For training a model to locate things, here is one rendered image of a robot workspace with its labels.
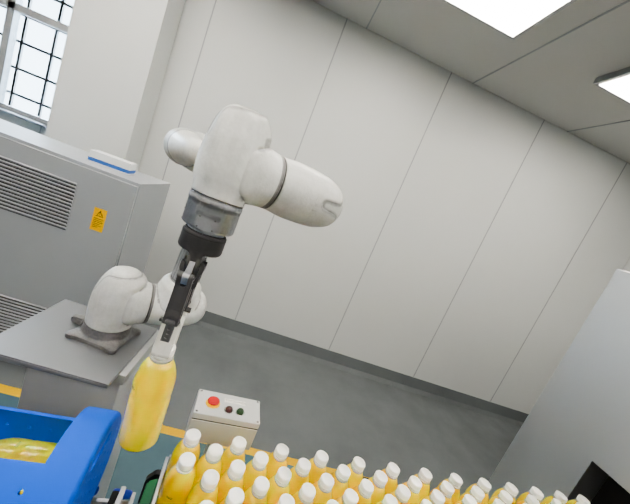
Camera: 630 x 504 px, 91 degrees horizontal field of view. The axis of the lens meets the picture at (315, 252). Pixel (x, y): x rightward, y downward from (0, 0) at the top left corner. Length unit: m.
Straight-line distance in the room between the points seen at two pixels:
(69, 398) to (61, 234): 1.28
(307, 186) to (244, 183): 0.11
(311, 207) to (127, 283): 0.85
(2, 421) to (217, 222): 0.71
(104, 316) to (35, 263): 1.35
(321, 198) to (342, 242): 2.83
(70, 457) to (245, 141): 0.62
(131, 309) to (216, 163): 0.88
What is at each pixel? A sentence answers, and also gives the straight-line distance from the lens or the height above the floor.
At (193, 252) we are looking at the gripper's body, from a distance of 0.54.
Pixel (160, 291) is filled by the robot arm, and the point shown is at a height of 1.25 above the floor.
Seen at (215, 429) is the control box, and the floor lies 1.06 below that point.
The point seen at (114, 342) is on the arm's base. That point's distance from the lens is 1.37.
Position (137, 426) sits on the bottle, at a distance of 0.71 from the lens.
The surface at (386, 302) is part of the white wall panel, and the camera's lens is 3.73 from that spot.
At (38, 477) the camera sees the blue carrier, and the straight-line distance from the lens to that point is 0.77.
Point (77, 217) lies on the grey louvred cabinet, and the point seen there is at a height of 1.12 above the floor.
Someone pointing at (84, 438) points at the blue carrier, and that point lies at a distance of 0.79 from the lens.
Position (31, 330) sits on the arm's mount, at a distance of 1.44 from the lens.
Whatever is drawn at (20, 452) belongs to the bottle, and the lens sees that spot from 0.98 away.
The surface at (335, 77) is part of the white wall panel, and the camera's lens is 3.45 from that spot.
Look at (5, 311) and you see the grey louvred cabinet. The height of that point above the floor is 0.36.
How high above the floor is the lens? 1.80
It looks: 10 degrees down
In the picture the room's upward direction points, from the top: 22 degrees clockwise
